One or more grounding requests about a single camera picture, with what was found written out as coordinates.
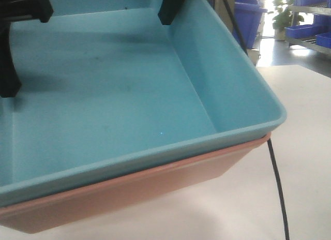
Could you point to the tilted blue bin on top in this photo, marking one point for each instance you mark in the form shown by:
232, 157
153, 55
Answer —
248, 15

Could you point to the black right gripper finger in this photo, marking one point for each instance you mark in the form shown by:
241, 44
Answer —
168, 10

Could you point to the far steel shelf rack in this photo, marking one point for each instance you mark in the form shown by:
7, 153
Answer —
321, 16

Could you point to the pink plastic box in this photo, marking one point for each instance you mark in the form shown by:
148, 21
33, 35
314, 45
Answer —
62, 208

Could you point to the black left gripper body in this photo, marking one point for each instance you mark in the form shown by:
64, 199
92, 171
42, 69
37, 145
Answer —
21, 10

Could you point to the green potted plant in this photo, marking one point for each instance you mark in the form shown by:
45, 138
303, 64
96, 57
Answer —
284, 17

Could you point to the small blue tray lower left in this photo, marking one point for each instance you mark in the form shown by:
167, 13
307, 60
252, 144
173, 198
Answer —
303, 31

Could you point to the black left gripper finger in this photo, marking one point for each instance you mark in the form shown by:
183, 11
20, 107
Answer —
10, 82

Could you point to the small blue tray lower right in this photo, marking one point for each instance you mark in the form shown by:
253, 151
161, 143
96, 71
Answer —
324, 39

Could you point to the light blue plastic box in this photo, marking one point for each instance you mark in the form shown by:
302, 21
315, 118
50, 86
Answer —
107, 90

